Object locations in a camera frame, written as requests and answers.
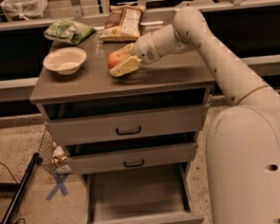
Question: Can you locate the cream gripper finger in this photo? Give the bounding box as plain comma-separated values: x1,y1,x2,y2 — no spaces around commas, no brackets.
116,43,135,55
110,55,140,77

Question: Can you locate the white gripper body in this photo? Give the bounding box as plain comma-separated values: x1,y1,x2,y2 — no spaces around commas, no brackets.
132,33,159,65

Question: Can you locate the red apple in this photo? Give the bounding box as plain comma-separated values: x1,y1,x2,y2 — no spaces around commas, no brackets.
107,50,128,69

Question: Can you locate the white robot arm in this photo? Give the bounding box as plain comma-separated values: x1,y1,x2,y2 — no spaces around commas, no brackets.
107,7,280,224

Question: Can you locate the grey drawer cabinet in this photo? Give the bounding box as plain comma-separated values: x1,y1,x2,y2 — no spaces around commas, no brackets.
24,8,222,188

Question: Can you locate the top drawer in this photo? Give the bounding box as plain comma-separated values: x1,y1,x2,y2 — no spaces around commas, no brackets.
46,104,208,146

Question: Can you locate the drawer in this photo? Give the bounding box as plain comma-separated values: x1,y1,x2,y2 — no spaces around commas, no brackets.
66,143,197,175
84,164,204,224
46,104,208,146

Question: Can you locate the middle drawer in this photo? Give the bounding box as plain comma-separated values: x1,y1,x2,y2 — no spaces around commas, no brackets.
66,143,197,175

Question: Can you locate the bottom drawer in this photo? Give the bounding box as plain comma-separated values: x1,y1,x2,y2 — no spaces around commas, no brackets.
84,164,204,224

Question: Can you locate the brown white chip bag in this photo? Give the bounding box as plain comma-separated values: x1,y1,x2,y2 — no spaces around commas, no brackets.
100,5,145,42

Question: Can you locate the white bowl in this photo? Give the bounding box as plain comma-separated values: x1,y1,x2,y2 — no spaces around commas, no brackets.
43,47,87,76

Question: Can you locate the green snack bag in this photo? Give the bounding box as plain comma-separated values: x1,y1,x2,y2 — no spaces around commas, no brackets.
43,19,95,46

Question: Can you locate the clear plastic bag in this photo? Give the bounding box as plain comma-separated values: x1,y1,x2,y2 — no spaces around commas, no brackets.
0,0,47,20

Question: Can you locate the blue tape cross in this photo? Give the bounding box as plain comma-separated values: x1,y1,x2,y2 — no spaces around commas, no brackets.
47,174,68,200

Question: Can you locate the black floor bar left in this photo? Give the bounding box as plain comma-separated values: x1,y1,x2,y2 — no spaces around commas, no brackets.
0,153,42,224

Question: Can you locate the wire mesh basket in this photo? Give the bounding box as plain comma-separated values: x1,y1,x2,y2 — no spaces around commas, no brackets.
39,130,71,176

